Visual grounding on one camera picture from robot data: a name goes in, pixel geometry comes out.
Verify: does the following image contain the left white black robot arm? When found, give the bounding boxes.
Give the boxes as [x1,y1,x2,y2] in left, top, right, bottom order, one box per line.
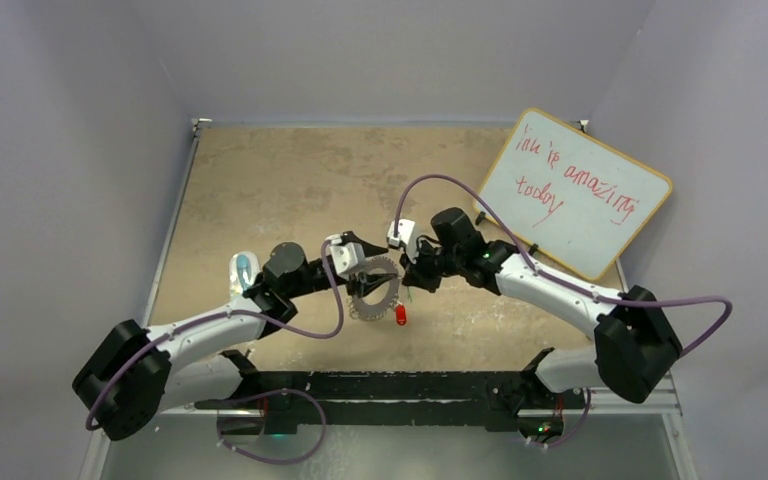
[71,231,399,440]

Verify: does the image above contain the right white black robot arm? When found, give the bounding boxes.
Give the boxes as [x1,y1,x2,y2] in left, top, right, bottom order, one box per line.
[386,207,683,407]

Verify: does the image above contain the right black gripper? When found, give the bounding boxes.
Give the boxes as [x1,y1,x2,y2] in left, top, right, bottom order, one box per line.
[401,237,464,295]

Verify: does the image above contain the keys with red green tags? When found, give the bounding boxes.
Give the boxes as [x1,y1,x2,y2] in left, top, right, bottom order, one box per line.
[394,303,408,326]

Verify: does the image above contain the whiteboard with red writing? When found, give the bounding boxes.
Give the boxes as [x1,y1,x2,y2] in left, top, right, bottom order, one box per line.
[475,108,673,280]

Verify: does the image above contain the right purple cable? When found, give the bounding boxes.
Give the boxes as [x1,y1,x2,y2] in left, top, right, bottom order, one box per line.
[393,174,735,448]

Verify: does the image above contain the silver disc with keyrings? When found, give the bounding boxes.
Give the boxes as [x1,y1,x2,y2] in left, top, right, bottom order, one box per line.
[346,256,400,321]

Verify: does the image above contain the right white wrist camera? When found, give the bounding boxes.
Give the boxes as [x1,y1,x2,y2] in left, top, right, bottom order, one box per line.
[386,218,419,263]

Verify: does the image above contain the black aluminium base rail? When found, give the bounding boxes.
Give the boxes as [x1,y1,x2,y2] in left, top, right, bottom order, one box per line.
[195,371,585,437]

